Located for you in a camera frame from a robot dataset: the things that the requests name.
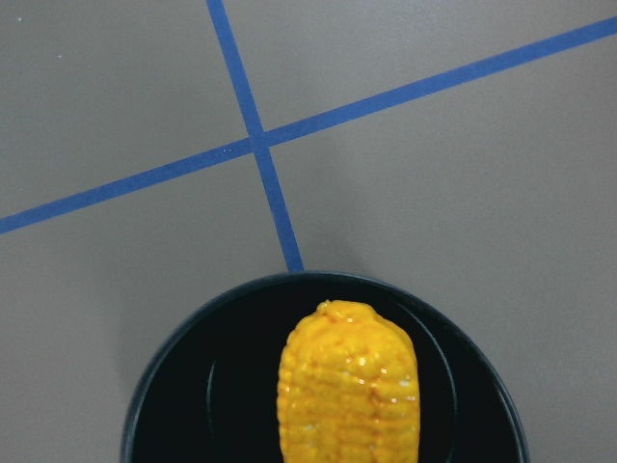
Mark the yellow corn cob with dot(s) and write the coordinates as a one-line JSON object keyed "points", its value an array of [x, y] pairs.
{"points": [[348, 388]]}

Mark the blue saucepan with handle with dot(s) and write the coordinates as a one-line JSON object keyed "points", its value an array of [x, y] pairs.
{"points": [[209, 393]]}

